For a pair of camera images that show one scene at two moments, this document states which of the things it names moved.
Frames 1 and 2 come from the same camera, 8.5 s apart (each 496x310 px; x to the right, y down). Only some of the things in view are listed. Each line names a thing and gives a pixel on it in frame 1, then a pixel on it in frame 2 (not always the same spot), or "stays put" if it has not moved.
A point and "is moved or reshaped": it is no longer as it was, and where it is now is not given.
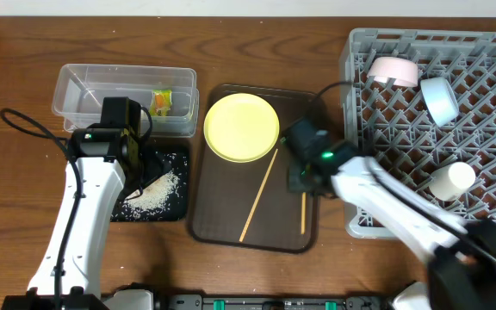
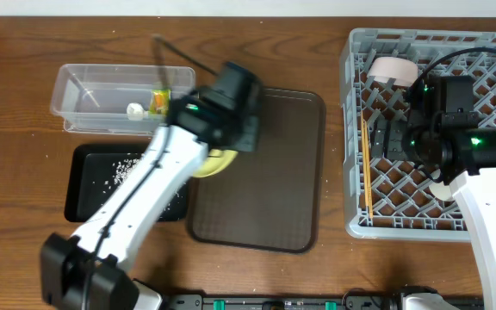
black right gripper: x=298 y=182 -> x=393 y=140
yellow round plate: x=241 y=127 is moved or reshaped
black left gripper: x=154 y=163 -> x=250 y=125
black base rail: x=182 y=300 stays put
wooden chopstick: x=303 y=213 -> x=368 y=166
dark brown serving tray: x=248 y=203 stays put
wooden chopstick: x=244 y=226 -> x=364 y=158
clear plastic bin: x=169 y=94 stays put
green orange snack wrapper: x=160 y=102 stays put
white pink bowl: x=404 y=71 stays put
